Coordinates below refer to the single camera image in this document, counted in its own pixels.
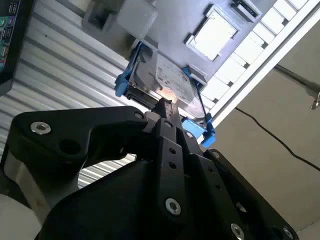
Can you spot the hard disk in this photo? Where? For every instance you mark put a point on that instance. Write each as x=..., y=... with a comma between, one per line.
x=172, y=75

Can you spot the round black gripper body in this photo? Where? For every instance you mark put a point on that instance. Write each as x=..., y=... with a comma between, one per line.
x=112, y=215

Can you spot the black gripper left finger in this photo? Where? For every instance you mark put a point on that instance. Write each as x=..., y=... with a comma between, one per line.
x=75, y=120

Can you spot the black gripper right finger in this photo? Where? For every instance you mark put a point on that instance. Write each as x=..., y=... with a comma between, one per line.
x=212, y=180

